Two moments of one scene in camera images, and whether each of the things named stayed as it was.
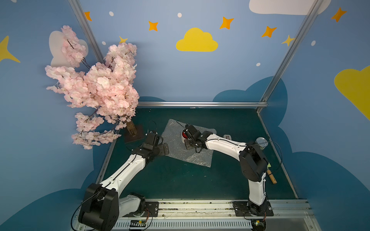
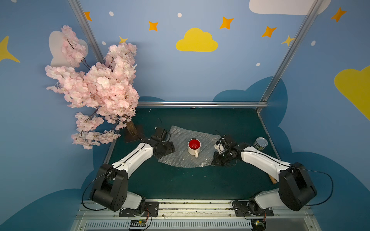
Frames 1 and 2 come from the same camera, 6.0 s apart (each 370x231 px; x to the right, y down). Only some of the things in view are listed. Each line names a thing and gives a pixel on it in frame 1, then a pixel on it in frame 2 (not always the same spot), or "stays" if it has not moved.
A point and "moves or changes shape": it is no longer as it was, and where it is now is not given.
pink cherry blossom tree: [109, 89] stays
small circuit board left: [138, 223] stays
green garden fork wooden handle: [270, 174] stays
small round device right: [258, 224] stays
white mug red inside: [183, 135] moves or changes shape
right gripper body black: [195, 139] to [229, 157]
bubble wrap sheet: [171, 134] moves or changes shape
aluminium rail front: [211, 215] stays
